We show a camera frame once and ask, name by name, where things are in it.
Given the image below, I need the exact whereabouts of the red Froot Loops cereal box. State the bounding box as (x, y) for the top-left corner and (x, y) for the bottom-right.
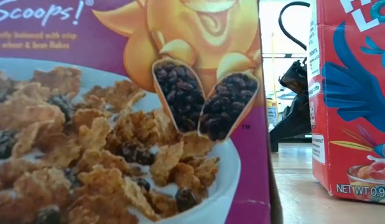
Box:
(306, 0), (385, 205)

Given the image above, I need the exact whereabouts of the black looped cable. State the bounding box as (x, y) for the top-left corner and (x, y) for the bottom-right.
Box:
(278, 1), (312, 51)

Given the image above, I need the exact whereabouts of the Raisin Bran cereal box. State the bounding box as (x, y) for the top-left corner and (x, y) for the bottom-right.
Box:
(0, 0), (283, 224)

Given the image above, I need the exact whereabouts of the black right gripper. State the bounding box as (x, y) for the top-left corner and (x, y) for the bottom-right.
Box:
(269, 92), (312, 152)

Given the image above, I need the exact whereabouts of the yellow Corn Pops cereal box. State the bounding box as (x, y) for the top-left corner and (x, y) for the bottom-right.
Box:
(266, 98), (279, 129)

